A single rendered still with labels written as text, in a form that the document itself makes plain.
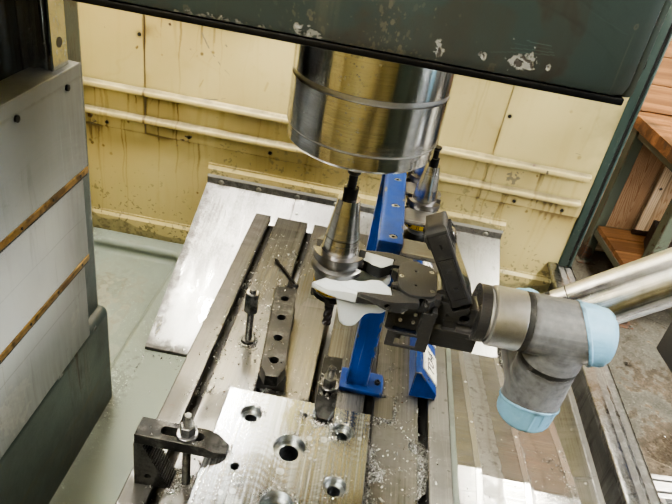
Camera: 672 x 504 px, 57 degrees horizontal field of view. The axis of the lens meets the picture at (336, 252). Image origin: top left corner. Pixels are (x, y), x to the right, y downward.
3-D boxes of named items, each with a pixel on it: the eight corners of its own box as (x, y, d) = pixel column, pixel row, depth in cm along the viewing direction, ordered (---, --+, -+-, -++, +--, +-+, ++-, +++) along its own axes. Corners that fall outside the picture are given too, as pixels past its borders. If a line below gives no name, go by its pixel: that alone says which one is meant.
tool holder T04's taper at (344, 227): (326, 234, 74) (335, 185, 71) (362, 243, 74) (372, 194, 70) (317, 252, 71) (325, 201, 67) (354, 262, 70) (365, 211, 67)
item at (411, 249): (443, 249, 101) (444, 245, 101) (444, 266, 97) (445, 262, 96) (401, 241, 101) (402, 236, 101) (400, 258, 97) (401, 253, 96)
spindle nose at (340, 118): (308, 103, 73) (322, -3, 66) (440, 134, 71) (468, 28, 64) (263, 152, 59) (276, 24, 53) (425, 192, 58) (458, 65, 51)
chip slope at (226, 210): (478, 300, 194) (503, 231, 180) (503, 487, 135) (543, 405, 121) (204, 246, 196) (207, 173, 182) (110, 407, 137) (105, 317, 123)
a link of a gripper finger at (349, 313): (308, 330, 72) (384, 334, 74) (315, 290, 69) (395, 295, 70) (306, 313, 74) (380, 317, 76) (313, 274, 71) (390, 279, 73)
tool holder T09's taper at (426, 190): (413, 190, 114) (421, 157, 111) (436, 195, 114) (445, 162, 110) (411, 201, 110) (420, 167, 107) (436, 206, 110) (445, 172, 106)
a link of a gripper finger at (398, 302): (357, 311, 69) (431, 315, 71) (359, 300, 68) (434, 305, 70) (351, 286, 73) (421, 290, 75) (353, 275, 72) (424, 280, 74)
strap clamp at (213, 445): (226, 482, 94) (233, 414, 86) (220, 500, 91) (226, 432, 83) (142, 464, 94) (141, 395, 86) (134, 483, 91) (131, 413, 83)
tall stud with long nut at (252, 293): (256, 338, 122) (262, 286, 115) (253, 347, 119) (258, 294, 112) (242, 335, 122) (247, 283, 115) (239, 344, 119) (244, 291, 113)
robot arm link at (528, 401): (542, 385, 89) (570, 327, 83) (554, 445, 80) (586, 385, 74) (489, 373, 89) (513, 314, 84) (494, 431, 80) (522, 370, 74)
